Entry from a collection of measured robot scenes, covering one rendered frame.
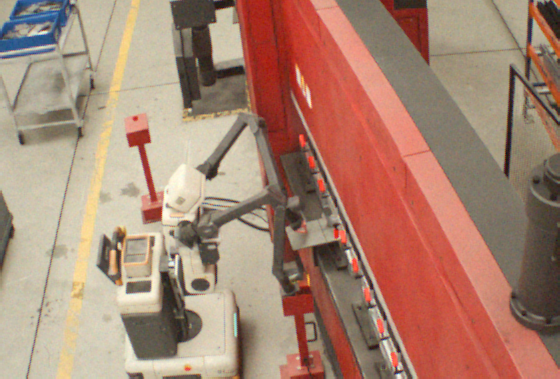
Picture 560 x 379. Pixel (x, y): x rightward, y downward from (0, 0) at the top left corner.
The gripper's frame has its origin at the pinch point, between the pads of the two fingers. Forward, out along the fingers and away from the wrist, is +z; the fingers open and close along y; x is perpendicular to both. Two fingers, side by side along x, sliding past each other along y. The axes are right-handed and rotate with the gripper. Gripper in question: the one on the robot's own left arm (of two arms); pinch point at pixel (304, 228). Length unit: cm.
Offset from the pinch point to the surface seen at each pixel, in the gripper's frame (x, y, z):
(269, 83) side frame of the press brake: -19, 85, -29
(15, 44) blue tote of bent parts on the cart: 156, 296, -78
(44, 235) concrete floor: 200, 163, 6
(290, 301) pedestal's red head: 25.7, -23.6, 15.1
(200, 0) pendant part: -20, 99, -90
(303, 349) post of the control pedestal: 47, -17, 60
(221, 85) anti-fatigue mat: 59, 313, 84
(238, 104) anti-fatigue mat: 51, 277, 89
